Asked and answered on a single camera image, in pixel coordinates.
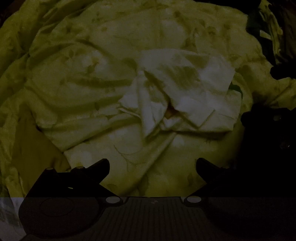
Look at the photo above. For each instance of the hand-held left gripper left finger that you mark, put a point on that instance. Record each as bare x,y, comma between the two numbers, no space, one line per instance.
103,167

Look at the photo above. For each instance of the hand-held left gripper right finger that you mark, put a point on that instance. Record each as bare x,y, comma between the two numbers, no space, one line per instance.
202,167

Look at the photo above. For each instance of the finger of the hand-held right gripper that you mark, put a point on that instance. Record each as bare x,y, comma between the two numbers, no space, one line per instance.
252,119

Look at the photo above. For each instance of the white printed t-shirt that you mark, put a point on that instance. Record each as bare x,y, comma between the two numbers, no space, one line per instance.
185,92

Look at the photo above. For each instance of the floral bed blanket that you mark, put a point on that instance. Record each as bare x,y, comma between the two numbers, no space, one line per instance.
76,97

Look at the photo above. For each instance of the dark cloth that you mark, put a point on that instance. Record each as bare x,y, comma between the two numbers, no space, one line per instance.
279,27

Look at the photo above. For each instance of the white cloth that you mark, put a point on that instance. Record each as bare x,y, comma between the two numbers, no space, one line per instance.
9,217

